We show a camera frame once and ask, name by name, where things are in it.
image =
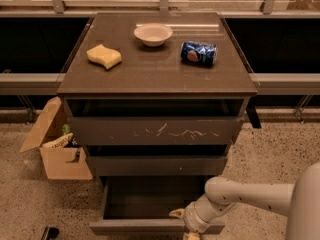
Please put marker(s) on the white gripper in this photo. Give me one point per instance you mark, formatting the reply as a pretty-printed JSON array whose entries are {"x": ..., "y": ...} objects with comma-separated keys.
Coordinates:
[{"x": 191, "y": 218}]

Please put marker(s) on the grey bottom drawer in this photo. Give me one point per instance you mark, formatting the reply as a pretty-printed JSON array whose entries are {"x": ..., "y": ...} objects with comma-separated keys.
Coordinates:
[{"x": 141, "y": 204}]

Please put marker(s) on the grey drawer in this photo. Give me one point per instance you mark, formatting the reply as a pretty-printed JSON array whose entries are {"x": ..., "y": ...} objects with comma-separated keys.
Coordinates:
[
  {"x": 157, "y": 160},
  {"x": 97, "y": 122},
  {"x": 141, "y": 204}
]

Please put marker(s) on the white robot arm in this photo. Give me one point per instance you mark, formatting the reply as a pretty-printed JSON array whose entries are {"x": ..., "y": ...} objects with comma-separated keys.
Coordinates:
[{"x": 299, "y": 202}]

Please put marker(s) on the grey middle drawer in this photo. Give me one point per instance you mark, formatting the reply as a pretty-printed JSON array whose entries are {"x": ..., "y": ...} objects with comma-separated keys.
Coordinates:
[{"x": 157, "y": 160}]

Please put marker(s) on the grey drawer cabinet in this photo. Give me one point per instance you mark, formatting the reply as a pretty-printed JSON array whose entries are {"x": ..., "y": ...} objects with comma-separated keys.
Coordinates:
[{"x": 157, "y": 72}]

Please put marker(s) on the grey top drawer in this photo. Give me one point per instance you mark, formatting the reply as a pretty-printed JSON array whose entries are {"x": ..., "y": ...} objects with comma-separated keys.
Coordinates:
[{"x": 97, "y": 122}]

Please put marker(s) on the black object on floor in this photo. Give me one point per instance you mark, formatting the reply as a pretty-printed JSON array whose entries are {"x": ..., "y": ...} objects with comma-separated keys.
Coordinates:
[{"x": 50, "y": 233}]

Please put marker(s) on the open cardboard box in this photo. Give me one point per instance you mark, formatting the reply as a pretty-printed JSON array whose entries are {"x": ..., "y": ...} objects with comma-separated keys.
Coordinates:
[{"x": 52, "y": 137}]

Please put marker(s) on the blue Pepsi can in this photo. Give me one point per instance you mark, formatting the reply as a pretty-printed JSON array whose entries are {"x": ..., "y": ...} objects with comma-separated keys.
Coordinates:
[{"x": 199, "y": 52}]

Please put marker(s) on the yellow sponge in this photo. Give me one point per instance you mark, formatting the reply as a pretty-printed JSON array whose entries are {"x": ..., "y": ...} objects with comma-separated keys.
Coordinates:
[{"x": 106, "y": 57}]

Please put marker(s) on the white bowl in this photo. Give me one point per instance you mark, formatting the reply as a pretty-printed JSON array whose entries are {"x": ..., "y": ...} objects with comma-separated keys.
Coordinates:
[{"x": 153, "y": 34}]

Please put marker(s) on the metal window railing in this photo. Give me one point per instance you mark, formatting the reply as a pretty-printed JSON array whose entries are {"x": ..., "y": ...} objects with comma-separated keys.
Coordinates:
[{"x": 160, "y": 4}]

